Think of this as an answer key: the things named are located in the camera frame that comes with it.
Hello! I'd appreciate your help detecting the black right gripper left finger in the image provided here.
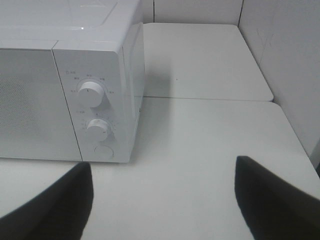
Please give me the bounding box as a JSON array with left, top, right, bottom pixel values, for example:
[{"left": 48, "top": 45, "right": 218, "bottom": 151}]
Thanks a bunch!
[{"left": 0, "top": 162, "right": 94, "bottom": 240}]

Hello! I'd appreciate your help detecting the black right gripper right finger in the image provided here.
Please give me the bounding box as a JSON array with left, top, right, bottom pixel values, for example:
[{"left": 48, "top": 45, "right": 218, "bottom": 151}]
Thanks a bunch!
[{"left": 235, "top": 156, "right": 320, "bottom": 240}]

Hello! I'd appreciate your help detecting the round white door button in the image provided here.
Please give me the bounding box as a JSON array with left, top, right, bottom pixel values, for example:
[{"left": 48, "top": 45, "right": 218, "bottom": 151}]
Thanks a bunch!
[{"left": 94, "top": 145, "right": 114, "bottom": 162}]

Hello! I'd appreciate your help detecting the white timer knob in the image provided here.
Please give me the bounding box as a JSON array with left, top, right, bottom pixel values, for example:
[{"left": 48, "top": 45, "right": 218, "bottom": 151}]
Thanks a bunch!
[{"left": 85, "top": 119, "right": 111, "bottom": 142}]

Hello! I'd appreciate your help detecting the white microwave door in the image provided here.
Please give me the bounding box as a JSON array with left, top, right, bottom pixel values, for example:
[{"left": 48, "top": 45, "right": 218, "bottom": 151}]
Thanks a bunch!
[{"left": 0, "top": 49, "right": 81, "bottom": 161}]

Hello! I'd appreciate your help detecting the white power knob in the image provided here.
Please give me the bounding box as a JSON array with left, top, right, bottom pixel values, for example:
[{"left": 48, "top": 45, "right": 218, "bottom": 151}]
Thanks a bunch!
[{"left": 77, "top": 80, "right": 105, "bottom": 108}]

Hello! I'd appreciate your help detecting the white microwave oven body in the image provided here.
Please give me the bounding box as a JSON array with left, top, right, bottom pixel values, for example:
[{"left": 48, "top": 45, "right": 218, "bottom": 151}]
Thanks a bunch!
[{"left": 0, "top": 0, "right": 145, "bottom": 163}]

